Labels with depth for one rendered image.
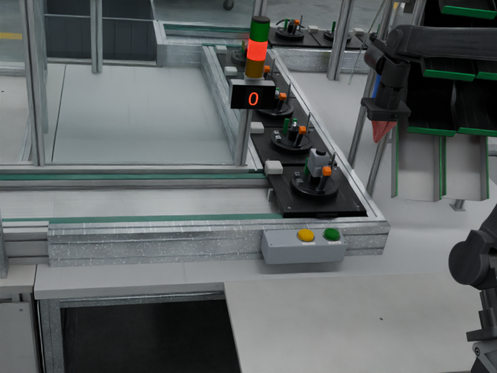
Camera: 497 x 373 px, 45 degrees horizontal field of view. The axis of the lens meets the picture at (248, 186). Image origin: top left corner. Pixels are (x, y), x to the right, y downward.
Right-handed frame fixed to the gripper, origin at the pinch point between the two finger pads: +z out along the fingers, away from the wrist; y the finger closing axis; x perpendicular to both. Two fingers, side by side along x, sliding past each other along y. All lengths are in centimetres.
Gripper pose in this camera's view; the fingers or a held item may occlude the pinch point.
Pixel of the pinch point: (376, 138)
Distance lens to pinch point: 146.0
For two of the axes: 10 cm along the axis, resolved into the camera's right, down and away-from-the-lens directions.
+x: 1.9, 5.7, -8.0
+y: -9.7, 0.0, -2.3
